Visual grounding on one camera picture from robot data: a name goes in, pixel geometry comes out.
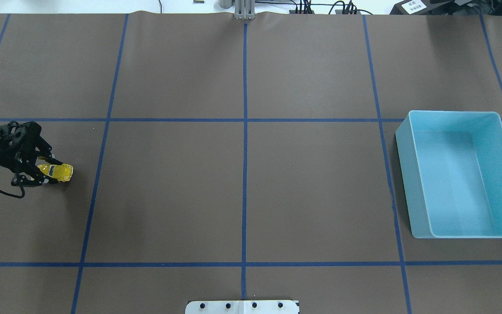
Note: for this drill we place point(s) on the yellow beetle toy car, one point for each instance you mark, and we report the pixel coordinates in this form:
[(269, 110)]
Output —
[(61, 173)]

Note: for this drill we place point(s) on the light blue plastic bin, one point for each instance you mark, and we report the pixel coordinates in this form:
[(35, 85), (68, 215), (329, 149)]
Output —
[(451, 163)]

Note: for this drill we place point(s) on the white camera stand post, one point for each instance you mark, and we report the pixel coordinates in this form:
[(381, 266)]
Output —
[(243, 307)]

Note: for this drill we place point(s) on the aluminium frame post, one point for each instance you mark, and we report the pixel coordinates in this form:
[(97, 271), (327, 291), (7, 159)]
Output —
[(244, 9)]

